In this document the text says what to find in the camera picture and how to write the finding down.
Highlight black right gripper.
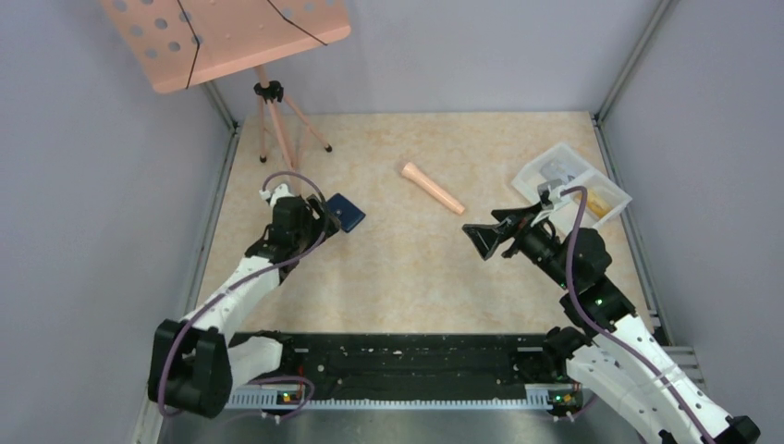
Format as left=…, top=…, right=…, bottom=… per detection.
left=462, top=200, right=575, bottom=290

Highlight blue card holder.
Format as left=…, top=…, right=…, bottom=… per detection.
left=326, top=193, right=366, bottom=233

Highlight gold credit card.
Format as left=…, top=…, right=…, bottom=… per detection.
left=586, top=191, right=613, bottom=220

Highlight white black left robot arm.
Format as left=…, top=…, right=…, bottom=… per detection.
left=147, top=190, right=340, bottom=418

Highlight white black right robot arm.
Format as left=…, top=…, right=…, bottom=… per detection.
left=462, top=204, right=761, bottom=443

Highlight silver card in tray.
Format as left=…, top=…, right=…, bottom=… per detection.
left=540, top=158, right=583, bottom=184

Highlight pink tapered stick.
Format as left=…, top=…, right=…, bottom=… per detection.
left=400, top=162, right=465, bottom=215

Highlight white plastic divided tray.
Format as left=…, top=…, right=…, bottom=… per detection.
left=511, top=142, right=633, bottom=231

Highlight pink music stand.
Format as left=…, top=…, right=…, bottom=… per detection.
left=101, top=0, right=351, bottom=169

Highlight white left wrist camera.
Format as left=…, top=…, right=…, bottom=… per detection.
left=259, top=183, right=294, bottom=208

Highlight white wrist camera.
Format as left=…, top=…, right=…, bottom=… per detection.
left=532, top=179, right=566, bottom=225
left=259, top=183, right=294, bottom=208

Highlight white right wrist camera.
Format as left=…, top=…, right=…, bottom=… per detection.
left=532, top=179, right=566, bottom=225

